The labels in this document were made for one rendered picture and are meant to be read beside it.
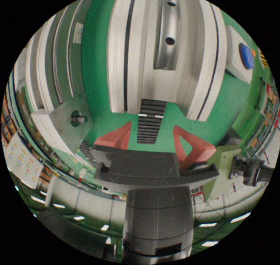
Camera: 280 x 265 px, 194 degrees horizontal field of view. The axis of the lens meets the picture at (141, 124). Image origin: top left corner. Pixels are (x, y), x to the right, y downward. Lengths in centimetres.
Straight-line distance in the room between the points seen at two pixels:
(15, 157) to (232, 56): 321
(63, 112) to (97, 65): 10
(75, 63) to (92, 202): 1169
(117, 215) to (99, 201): 253
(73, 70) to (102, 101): 8
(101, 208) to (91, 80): 1138
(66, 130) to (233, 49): 28
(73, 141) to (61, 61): 13
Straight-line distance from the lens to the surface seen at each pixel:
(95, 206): 1161
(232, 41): 17
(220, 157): 39
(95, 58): 17
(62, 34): 17
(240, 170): 49
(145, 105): 15
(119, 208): 1107
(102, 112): 19
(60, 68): 15
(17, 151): 303
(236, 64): 16
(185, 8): 15
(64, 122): 15
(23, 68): 31
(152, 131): 19
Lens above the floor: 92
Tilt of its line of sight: 52 degrees down
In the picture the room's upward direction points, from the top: 176 degrees counter-clockwise
